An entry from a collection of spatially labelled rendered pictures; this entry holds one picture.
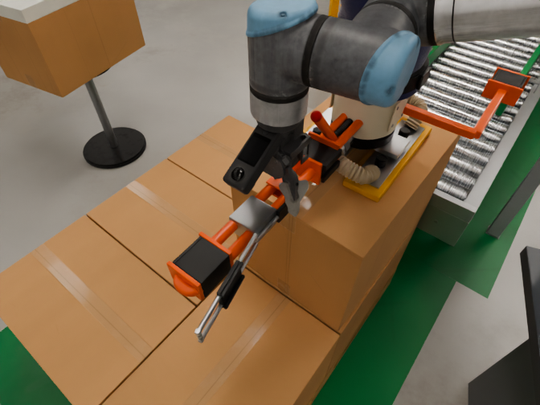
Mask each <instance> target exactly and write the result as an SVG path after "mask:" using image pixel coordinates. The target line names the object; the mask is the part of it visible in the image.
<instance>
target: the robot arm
mask: <svg viewBox="0 0 540 405"><path fill-rule="evenodd" d="M317 10H318V4H317V2H316V0H256V1H254V2H253V3H252V4H251V5H250V6H249V8H248V10H247V30H246V36H247V52H248V70H249V92H250V110H251V114H252V116H253V117H254V118H255V119H256V121H257V124H258V125H257V126H256V127H255V129H254V131H253V132H252V134H251V136H250V137H249V138H248V140H247V141H246V143H245V144H244V146H243V148H242V149H241V150H240V152H239V154H238V155H237V157H236V158H235V160H234V161H233V162H232V164H231V166H230V167H229V169H228V170H227V172H226V173H225V175H224V176H223V180H224V181H225V183H226V184H228V185H229V186H231V187H233V188H234V189H236V190H238V191H239V192H241V193H243V194H249V193H250V191H251V190H252V189H253V187H254V185H255V184H256V182H257V180H258V178H259V177H260V175H261V174H262V173H263V172H265V173H266V174H269V175H270V176H272V177H274V179H280V178H282V183H281V184H280V185H279V188H280V192H281V193H282V194H283V195H284V198H285V203H286V205H287V207H288V213H289V214H291V215H293V216H294V217H296V216H297V215H298V213H299V210H300V201H301V200H302V198H303V197H304V195H305V193H306V192H307V190H308V188H309V183H308V181H307V180H306V179H305V180H299V179H298V176H297V173H296V172H295V171H294V170H293V169H292V168H293V167H294V166H295V165H296V164H297V163H298V162H299V161H300V160H301V164H303V163H304V162H305V161H306V160H307V159H308V158H309V148H310V140H311V136H309V135H308V134H306V133H304V132H303V129H304V119H305V115H306V114H307V107H308V98H309V87H311V88H315V89H318V90H322V91H324V92H329V93H333V94H335V95H339V96H344V97H346V98H350V99H352V100H357V101H361V102H362V103H363V104H366V105H376V106H380V107H384V108H386V107H390V106H392V105H393V104H395V103H396V101H397V100H398V99H399V98H400V97H401V95H402V94H403V90H404V89H405V87H406V86H407V83H408V81H409V79H410V78H411V74H412V72H413V70H414V67H415V64H416V61H417V59H418V55H419V49H420V47H430V46H440V45H442V44H444V43H462V42H473V41H485V40H497V39H520V38H531V37H540V0H368V1H367V3H366V4H365V6H364V7H363V8H362V9H361V10H360V12H359V13H358V14H357V15H356V16H355V17H354V19H353V20H352V21H351V20H348V19H343V18H337V17H333V16H328V15H325V14H318V13H317ZM306 146H308V148H307V154H306V155H305V156H304V147H306Z"/></svg>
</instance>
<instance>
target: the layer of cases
mask: <svg viewBox="0 0 540 405"><path fill-rule="evenodd" d="M254 129H255V128H253V127H251V126H250V125H247V124H245V123H243V122H242V121H239V120H237V119H235V118H234V117H231V116H227V117H225V118H224V119H222V120H221V121H220V122H218V123H217V124H216V125H214V126H212V127H211V128H209V129H208V130H207V131H206V132H204V133H202V134H201V135H199V136H198V137H196V138H195V139H194V140H193V141H191V142H189V143H188V144H186V145H185V146H183V147H182V148H181V149H179V150H178V151H176V152H175V153H173V154H172V155H170V156H169V157H168V158H167V159H165V160H164V161H162V162H160V163H159V164H157V165H156V166H155V167H153V168H152V169H151V170H149V171H147V172H146V173H144V174H143V175H142V176H140V177H139V178H137V179H136V180H134V181H133V182H131V183H130V184H128V185H127V186H126V187H124V188H123V189H121V190H120V191H118V192H117V193H115V194H114V195H113V196H111V197H110V198H108V199H107V200H105V201H104V202H102V203H101V204H100V205H98V206H97V207H95V208H94V209H92V210H91V211H89V212H88V213H87V214H86V215H87V216H86V215H84V216H82V217H81V218H79V219H77V220H76V221H75V222H74V223H72V224H71V225H69V226H68V227H66V228H65V229H63V230H62V231H61V232H59V233H58V234H56V235H55V236H53V237H52V238H50V239H49V240H48V241H46V242H45V243H43V244H42V245H40V246H39V247H37V248H36V249H35V250H33V251H32V252H30V253H29V254H27V255H26V256H24V257H23V258H22V259H20V260H19V261H17V262H16V263H14V264H12V265H11V266H10V267H9V268H7V269H6V270H4V271H3V272H1V273H0V318H1V319H2V320H3V321H4V322H5V324H6V325H7V326H8V327H9V329H10V330H11V331H12V332H13V334H14V335H15V336H16V338H17V339H18V340H19V341H20V342H21V343H22V344H23V345H24V347H25V348H26V349H27V351H28V352H29V353H30V354H31V356H32V357H33V358H34V359H35V361H36V362H37V363H38V364H39V365H40V366H41V367H42V368H43V370H44V371H45V372H46V373H47V375H48V376H49V377H50V378H51V380H52V381H53V382H54V384H55V385H56V386H57V387H58V388H59V389H60V390H61V391H62V393H63V394H64V395H65V397H66V398H67V399H68V400H69V402H70V403H71V404H72V405H307V404H308V403H309V401H310V399H311V398H312V397H313V395H314V393H315V392H316V390H317V388H318V387H319V386H320V385H321V383H322V381H323V380H324V378H325V376H326V375H327V374H328V373H329V370H330V369H331V367H332V366H333V364H334V363H335V362H336V360H337V359H338V357H339V355H340V354H341V352H342V351H343V350H344V348H345V346H346V344H347V343H348V341H349V340H350V339H351V337H352V336H353V334H354V332H355V331H356V329H357V328H358V327H359V325H360V323H361V322H362V320H363V318H364V317H365V316H366V314H367V313H368V311H369V310H370V308H371V306H372V305H373V303H374V302H375V300H376V299H377V297H378V295H379V294H380V292H381V291H382V290H383V288H384V287H385V285H386V284H387V282H388V280H389V279H390V278H391V276H392V274H393V273H394V271H395V269H396V268H397V267H398V264H399V261H400V260H401V258H402V256H403V253H404V252H405V250H406V248H407V245H408V244H409V241H410V239H411V237H412V235H413V233H414V231H415V229H416V227H417V225H418V223H419V221H420V218H421V217H420V218H419V220H418V221H417V223H416V224H415V226H414V227H413V228H412V229H411V231H410V232H409V234H408V235H407V237H406V238H405V240H404V241H403V242H402V243H401V245H400V246H399V248H398V249H397V250H396V252H395V254H394V255H393V256H392V257H391V259H390V260H389V261H388V263H387V265H386V266H385V267H384V269H383V270H382V271H381V272H380V274H379V275H378V277H377V278H376V280H375V281H374V283H373V284H372V285H371V286H370V288H369V289H368V291H367V292H366V294H365V295H364V297H363V298H362V299H361V300H360V302H359V303H358V305H357V306H356V308H355V309H354V311H353V312H352V313H351V314H350V316H349V317H348V319H347V320H346V322H345V323H344V325H343V326H342V327H341V328H340V330H339V331H337V330H335V329H334V328H333V327H331V326H330V325H328V324H327V323H325V322H324V321H323V320H322V319H320V318H319V317H318V316H316V315H315V314H313V313H312V312H310V311H309V310H308V309H307V308H306V307H304V306H303V305H301V304H300V303H298V302H297V301H295V300H294V299H293V298H291V297H290V296H289V295H288V294H286V293H285V292H283V291H282V290H281V289H279V288H277V287H276V286H275V285H274V284H273V283H271V282H270V281H269V280H267V279H265V278H264V277H263V276H261V275H260V274H259V273H258V272H256V271H255V270H253V269H252V268H250V267H249V266H248V265H246V267H245V269H244V270H243V272H242V274H243V275H245V278H244V279H243V282H242V284H241V285H240V287H239V289H238V291H237V292H236V294H235V296H234V297H233V299H232V301H231V303H230V304H229V306H228V308H227V309H225V308H222V309H221V310H220V312H219V315H218V316H217V317H216V319H215V321H214V323H213V325H212V326H211V328H210V330H209V331H208V333H207V335H206V336H205V338H204V342H202V343H200V342H198V338H197V335H196V334H195V333H194V332H195V330H196V329H197V328H198V326H199V324H200V323H201V321H202V319H203V318H204V316H205V315H206V313H207V310H208V309H209V308H210V306H211V304H212V302H213V301H214V299H215V298H216V296H217V292H218V290H219V288H220V286H221V284H222V283H223V281H224V280H225V278H226V276H225V277H224V278H223V279H222V280H221V281H220V282H219V284H218V285H217V286H216V287H215V288H214V289H213V290H212V291H211V292H210V293H209V294H208V295H207V297H205V299H204V300H203V301H201V300H199V299H198V298H197V297H185V296H183V295H182V294H180V293H179V292H178V291H177V290H176V289H175V287H174V282H173V278H172V276H171V275H170V271H169V269H168V267H167V264H166V263H167V262H168V261H171V262H172V263H173V261H174V260H175V259H176V258H177V257H178V256H179V255H181V254H182V253H183V252H184V251H185V250H186V249H187V248H188V247H189V246H190V245H191V244H192V243H193V242H194V241H195V240H196V239H197V238H198V237H199V235H198V234H199V232H203V233H204V234H206V235H208V236H209V237H212V236H213V235H215V234H216V233H217V232H218V231H219V230H220V229H221V228H222V227H223V226H224V225H225V224H226V223H227V222H228V221H229V216H230V215H231V214H232V213H233V212H234V210H233V203H232V196H231V187H230V186H229V185H228V184H226V183H225V181H224V180H223V176H224V175H225V173H226V172H227V170H228V169H229V167H230V166H231V164H232V162H233V161H234V160H235V158H236V157H237V155H238V154H239V152H240V150H241V149H242V148H243V146H244V144H245V143H246V141H247V140H248V138H249V137H250V136H251V134H252V132H253V131H254Z"/></svg>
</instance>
